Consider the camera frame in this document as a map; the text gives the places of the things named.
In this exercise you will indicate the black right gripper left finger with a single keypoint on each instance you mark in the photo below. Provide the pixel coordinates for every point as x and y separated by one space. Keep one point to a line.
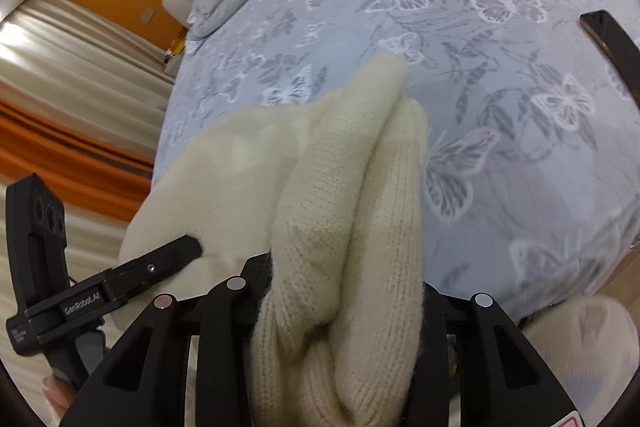
142 381

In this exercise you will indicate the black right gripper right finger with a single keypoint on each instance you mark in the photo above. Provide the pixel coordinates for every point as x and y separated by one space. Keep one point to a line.
502 379

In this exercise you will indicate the cream knit sweater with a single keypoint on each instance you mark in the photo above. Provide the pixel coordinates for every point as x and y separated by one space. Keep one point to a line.
331 190

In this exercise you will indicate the person's left hand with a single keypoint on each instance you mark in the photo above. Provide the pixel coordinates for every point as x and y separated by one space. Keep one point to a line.
58 393

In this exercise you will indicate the beige knit garment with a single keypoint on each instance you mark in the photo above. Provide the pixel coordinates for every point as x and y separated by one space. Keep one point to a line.
592 347

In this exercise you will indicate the orange curtain band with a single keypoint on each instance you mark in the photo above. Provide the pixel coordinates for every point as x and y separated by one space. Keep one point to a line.
83 172

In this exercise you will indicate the blue butterfly bed sheet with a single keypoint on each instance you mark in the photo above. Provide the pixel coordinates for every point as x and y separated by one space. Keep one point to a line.
531 179

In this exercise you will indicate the beige striped curtain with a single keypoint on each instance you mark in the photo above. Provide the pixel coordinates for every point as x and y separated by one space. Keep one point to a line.
73 67

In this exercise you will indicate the black smartphone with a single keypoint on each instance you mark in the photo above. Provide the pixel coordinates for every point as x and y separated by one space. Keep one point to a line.
614 42

